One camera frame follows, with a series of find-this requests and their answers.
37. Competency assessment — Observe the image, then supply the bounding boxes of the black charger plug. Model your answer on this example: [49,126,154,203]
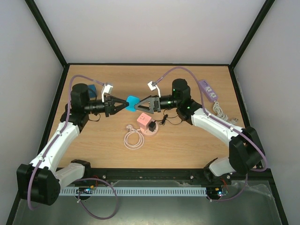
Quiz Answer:
[148,121,156,132]

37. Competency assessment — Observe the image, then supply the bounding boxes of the pink cube socket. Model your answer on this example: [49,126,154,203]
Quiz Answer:
[136,113,152,130]

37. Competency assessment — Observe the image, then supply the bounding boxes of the purple power strip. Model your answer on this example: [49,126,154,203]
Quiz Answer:
[199,80,218,103]

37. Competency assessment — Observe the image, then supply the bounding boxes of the dark blue cube adapter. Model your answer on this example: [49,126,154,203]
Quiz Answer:
[88,84,97,99]

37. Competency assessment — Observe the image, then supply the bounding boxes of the pink round socket base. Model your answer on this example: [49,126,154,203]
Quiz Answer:
[140,122,159,137]

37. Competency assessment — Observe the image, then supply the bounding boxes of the purple cable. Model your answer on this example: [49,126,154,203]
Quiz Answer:
[27,75,119,220]
[153,67,269,203]

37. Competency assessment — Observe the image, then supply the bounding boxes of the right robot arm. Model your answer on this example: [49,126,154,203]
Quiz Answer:
[134,79,267,184]

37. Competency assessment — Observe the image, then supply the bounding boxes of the light blue cube adapter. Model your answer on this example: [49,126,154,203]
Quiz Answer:
[125,95,140,112]

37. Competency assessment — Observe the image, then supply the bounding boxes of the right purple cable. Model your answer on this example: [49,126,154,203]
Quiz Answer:
[153,67,269,203]

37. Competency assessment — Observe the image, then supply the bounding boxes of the light blue cable duct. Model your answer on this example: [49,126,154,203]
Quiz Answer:
[60,186,207,197]

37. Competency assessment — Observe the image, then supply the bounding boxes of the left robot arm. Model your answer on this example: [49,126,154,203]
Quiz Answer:
[16,83,129,205]

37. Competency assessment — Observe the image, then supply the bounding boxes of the white power strip cable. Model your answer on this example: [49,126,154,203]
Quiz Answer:
[212,100,240,124]

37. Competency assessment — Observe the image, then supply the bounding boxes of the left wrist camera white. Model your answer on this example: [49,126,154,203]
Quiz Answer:
[101,82,113,96]

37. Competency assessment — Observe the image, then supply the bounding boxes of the black frame rail front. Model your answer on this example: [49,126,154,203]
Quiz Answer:
[56,167,272,186]

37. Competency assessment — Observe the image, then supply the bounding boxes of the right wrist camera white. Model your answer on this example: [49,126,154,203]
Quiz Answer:
[147,81,161,97]

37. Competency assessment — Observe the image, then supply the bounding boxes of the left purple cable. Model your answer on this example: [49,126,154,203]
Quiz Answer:
[27,75,119,220]

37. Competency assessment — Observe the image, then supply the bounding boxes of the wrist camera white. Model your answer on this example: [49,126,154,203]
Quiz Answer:
[101,82,113,96]
[147,81,161,97]

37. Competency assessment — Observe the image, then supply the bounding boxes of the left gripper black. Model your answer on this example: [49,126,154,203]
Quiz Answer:
[85,95,129,118]

